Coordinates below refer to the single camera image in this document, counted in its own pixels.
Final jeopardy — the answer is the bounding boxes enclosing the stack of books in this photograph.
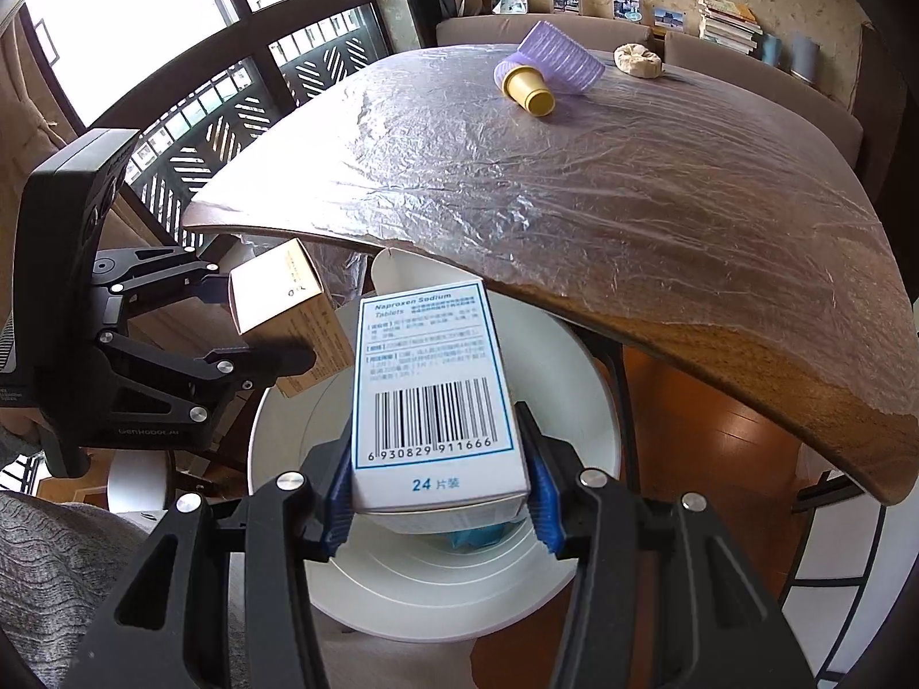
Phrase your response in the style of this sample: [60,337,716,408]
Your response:
[696,0,763,55]

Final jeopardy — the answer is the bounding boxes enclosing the small yellow cup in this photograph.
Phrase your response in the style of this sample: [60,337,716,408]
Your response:
[494,64,555,117]

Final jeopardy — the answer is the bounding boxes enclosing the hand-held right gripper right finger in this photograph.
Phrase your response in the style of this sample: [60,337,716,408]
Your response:
[513,402,816,689]

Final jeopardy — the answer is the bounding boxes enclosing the clear plastic table cover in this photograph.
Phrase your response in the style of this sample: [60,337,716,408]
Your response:
[183,43,887,403]

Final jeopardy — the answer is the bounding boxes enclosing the crumpled white tissue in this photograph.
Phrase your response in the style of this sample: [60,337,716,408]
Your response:
[615,43,665,80]

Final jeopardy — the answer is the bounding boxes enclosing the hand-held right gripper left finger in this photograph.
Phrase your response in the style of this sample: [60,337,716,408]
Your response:
[92,416,360,689]

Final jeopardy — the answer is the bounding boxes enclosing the grey cylinder speaker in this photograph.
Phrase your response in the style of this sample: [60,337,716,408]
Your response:
[790,34,821,80]

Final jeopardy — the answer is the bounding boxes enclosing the black framed window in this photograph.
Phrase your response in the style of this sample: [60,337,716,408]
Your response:
[21,0,392,245]

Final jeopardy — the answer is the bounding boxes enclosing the person's grey knit clothing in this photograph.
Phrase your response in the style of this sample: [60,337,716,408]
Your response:
[0,491,169,689]

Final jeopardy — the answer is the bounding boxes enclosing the teal packet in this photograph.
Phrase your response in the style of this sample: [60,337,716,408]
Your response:
[445,520,514,550]

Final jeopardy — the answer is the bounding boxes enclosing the purple hair roller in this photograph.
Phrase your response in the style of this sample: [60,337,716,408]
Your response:
[503,20,606,98]

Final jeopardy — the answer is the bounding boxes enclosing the black table leg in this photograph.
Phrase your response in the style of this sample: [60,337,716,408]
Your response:
[585,330,640,496]

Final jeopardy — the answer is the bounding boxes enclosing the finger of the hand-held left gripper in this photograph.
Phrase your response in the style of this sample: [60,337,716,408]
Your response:
[92,244,232,320]
[93,330,318,439]

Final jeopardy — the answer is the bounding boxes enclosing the white medicine box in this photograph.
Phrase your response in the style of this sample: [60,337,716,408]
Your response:
[352,247,531,536]

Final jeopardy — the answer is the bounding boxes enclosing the black frame chair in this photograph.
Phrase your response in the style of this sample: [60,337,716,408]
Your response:
[779,470,895,689]

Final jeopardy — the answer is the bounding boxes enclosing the gold cardboard box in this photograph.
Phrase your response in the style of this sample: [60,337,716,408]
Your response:
[228,238,356,399]

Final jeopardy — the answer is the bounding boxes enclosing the white round trash bin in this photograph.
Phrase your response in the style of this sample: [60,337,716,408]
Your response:
[248,287,622,638]

